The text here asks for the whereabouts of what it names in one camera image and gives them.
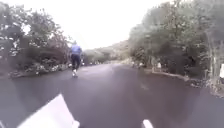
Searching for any distant wooded hill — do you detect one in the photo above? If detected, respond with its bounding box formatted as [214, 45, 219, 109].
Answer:
[81, 39, 132, 66]

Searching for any dark grey asphalt road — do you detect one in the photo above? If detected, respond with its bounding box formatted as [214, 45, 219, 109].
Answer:
[0, 63, 224, 128]

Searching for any person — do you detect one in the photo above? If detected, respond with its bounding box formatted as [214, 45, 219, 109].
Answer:
[68, 40, 84, 79]

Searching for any row of trees and bushes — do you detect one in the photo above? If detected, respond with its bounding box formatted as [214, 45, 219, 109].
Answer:
[127, 0, 224, 88]
[0, 1, 73, 80]

